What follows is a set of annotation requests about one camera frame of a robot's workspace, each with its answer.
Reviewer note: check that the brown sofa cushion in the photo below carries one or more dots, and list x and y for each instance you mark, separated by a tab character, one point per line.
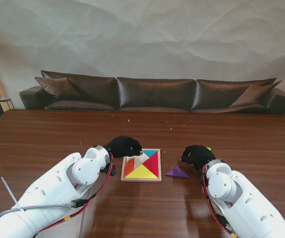
58	86
253	95

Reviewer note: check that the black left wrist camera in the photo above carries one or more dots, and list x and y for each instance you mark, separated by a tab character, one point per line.
110	171

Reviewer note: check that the large red tangram triangle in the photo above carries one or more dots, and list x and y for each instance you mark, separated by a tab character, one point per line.
152	163

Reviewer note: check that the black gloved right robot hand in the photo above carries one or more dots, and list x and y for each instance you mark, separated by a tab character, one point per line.
198	156

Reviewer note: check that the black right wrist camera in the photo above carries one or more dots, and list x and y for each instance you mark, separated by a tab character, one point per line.
201	182

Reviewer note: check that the square wooden tangram tray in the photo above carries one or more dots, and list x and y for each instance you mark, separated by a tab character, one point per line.
130	155

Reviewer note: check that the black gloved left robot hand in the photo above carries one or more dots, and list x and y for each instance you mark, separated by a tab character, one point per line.
123	146

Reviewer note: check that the small side table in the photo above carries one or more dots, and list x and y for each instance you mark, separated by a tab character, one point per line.
6	100

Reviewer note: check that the natural wood tangram triangle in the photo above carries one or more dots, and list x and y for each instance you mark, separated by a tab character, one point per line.
138	162

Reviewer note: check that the orange tangram parallelogram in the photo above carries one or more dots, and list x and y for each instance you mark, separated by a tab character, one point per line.
130	167

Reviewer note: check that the purple tangram triangle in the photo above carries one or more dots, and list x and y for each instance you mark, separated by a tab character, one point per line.
177	172

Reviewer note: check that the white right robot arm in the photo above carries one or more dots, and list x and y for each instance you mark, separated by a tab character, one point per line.
241	198

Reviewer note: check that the dark brown leather sofa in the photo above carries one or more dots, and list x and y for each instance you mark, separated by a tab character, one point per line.
154	94

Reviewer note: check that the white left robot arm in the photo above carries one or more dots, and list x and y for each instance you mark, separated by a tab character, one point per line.
53	191

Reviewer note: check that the large yellow tangram triangle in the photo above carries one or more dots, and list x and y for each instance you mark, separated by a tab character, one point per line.
141	173

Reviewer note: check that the green tangram square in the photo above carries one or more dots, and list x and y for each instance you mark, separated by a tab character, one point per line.
208	148

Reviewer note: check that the small blue tangram triangle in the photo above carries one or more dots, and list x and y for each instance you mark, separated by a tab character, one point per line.
150	153

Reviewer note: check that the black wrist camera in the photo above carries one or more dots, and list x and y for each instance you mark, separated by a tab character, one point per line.
110	171
201	182

